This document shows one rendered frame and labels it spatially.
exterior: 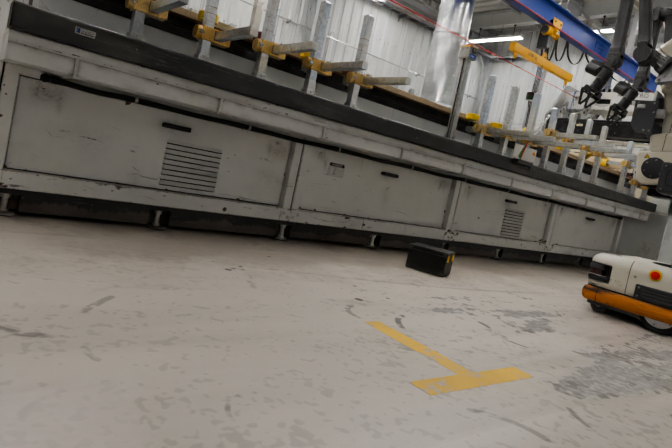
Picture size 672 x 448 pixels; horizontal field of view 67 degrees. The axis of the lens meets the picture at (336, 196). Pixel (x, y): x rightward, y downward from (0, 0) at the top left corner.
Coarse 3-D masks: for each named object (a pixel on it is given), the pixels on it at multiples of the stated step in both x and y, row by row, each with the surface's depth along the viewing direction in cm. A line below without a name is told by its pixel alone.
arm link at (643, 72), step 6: (654, 12) 278; (654, 18) 278; (654, 24) 280; (660, 24) 279; (654, 30) 280; (654, 36) 279; (654, 42) 279; (654, 48) 280; (642, 72) 281; (648, 72) 280; (636, 78) 282; (642, 78) 280; (648, 78) 283; (642, 84) 280
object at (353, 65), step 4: (324, 64) 222; (328, 64) 220; (332, 64) 218; (336, 64) 216; (340, 64) 213; (344, 64) 211; (348, 64) 209; (352, 64) 207; (356, 64) 205; (360, 64) 203; (364, 64) 203; (304, 68) 234; (324, 68) 222; (328, 68) 220; (332, 68) 217; (336, 68) 215; (340, 68) 213; (344, 68) 211; (348, 68) 209; (352, 68) 207; (356, 68) 205; (360, 68) 203; (364, 68) 203; (304, 72) 235
